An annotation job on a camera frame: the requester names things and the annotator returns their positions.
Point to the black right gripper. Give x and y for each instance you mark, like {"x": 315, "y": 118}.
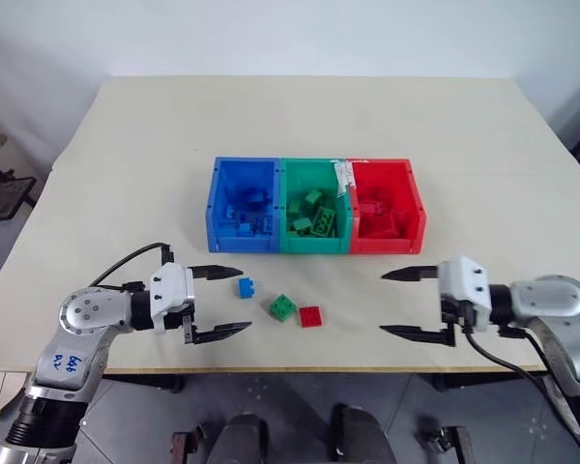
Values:
{"x": 456, "y": 314}

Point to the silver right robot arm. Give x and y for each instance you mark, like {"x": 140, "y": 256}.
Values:
{"x": 551, "y": 299}

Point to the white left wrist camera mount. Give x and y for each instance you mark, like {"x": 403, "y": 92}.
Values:
{"x": 170, "y": 285}

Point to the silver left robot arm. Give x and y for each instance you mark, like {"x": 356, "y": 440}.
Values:
{"x": 92, "y": 309}

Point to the white torn tape strip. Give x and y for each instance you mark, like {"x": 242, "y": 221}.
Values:
{"x": 343, "y": 176}

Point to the small green building block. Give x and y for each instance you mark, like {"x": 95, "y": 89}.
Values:
{"x": 295, "y": 208}
{"x": 313, "y": 195}
{"x": 301, "y": 224}

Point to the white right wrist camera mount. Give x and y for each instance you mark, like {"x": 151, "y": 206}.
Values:
{"x": 464, "y": 280}

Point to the black table frame bar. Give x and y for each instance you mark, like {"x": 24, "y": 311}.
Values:
{"x": 483, "y": 381}
{"x": 145, "y": 382}

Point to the blue plastic bin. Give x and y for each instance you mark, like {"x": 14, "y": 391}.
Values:
{"x": 222, "y": 241}

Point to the small red building block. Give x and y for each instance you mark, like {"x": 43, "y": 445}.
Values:
{"x": 372, "y": 208}

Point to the long green building block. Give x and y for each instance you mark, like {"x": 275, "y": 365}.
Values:
{"x": 324, "y": 220}

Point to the dark rounded shape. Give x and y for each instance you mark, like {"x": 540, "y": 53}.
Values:
{"x": 360, "y": 435}
{"x": 239, "y": 440}

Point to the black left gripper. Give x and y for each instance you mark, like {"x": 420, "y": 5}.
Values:
{"x": 179, "y": 320}

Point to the small blue building block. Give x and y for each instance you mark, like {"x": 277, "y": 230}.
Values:
{"x": 245, "y": 288}

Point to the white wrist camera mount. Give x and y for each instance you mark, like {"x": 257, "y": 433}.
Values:
{"x": 170, "y": 285}
{"x": 464, "y": 280}

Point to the black metal rack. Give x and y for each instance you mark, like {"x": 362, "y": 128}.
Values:
{"x": 5, "y": 195}

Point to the square green building block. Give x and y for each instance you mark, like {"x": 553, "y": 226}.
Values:
{"x": 283, "y": 307}

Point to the green plastic bin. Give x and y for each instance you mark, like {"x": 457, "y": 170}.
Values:
{"x": 314, "y": 244}

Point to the red plastic bin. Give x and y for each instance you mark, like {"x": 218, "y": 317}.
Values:
{"x": 386, "y": 244}

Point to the flat red building block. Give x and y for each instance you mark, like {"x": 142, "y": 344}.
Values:
{"x": 311, "y": 316}

